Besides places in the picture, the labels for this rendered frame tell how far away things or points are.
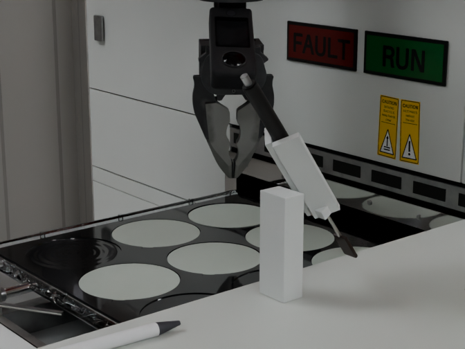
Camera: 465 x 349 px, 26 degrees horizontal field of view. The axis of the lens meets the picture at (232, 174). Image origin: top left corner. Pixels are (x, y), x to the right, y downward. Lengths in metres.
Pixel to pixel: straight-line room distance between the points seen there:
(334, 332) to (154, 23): 0.83
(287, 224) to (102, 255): 0.37
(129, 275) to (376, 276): 0.29
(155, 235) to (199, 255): 0.09
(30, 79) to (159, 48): 2.09
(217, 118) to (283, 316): 0.41
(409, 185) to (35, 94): 2.53
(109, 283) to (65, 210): 2.67
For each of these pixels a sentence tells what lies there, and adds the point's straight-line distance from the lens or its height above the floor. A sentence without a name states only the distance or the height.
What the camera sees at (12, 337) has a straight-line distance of 0.75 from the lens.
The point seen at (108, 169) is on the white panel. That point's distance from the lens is 1.64.
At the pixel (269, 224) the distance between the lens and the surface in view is 0.77.
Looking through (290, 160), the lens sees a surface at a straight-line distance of 0.76.
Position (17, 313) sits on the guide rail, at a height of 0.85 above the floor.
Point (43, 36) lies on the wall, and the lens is 3.53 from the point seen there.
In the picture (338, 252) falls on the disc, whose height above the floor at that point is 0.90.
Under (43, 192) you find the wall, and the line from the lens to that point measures 3.63.
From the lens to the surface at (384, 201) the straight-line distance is 1.16.
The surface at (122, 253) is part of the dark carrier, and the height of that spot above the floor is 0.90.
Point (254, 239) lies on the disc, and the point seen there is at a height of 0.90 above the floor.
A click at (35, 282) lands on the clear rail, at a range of 1.02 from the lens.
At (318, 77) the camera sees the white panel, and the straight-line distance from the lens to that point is 1.22.
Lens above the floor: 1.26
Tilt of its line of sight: 15 degrees down
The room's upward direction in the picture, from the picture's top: straight up
